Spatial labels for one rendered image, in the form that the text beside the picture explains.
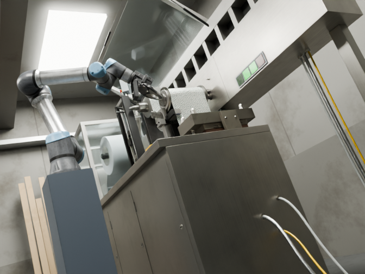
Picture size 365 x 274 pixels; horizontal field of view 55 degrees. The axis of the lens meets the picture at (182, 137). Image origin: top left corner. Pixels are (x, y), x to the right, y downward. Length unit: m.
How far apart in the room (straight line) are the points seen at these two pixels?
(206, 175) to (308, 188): 1.84
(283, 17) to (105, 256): 1.33
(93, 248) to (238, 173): 0.72
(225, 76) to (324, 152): 1.33
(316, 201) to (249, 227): 1.71
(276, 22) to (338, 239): 2.01
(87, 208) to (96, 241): 0.15
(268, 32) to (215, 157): 0.67
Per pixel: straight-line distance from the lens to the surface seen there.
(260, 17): 1.90
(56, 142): 1.74
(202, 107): 2.06
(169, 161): 1.52
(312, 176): 3.24
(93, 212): 1.62
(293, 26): 1.75
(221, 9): 2.16
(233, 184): 1.63
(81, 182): 1.65
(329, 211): 3.22
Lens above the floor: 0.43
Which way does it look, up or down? 17 degrees up
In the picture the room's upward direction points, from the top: 18 degrees counter-clockwise
